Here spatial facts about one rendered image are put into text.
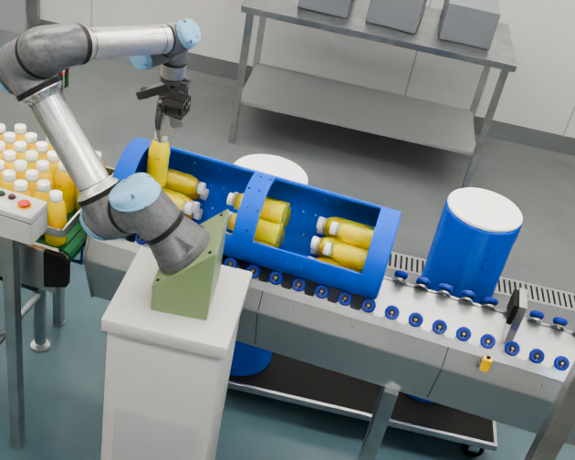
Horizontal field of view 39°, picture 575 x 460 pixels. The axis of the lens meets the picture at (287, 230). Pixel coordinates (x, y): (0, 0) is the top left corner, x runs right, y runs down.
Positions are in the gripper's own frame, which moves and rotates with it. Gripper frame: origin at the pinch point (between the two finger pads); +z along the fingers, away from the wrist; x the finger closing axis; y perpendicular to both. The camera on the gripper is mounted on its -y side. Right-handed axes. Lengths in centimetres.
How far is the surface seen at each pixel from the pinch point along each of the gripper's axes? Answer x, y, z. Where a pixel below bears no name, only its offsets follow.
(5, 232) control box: -33, -34, 27
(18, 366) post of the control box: -29, -34, 86
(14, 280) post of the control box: -30, -34, 48
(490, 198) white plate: 64, 107, 26
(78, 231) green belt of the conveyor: -7.4, -23.1, 39.4
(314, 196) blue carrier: 13, 48, 15
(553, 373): -11, 133, 38
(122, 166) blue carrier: -8.5, -8.4, 9.3
